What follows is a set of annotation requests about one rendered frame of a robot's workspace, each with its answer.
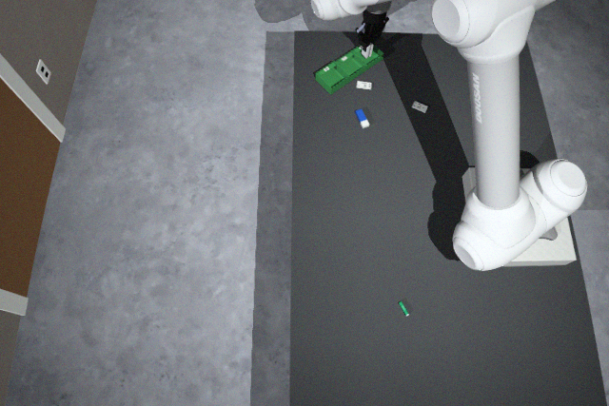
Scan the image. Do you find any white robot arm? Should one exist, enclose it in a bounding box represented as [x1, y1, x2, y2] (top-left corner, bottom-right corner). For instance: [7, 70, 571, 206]
[311, 0, 587, 271]

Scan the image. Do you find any blue and white eraser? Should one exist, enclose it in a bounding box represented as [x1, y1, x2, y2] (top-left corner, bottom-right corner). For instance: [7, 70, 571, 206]
[355, 109, 369, 128]

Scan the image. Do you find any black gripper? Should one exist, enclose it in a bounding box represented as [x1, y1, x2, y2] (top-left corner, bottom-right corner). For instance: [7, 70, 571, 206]
[355, 10, 389, 59]

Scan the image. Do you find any green three-compartment bin rack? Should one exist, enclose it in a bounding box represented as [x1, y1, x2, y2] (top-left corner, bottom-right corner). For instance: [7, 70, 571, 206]
[315, 45, 384, 95]

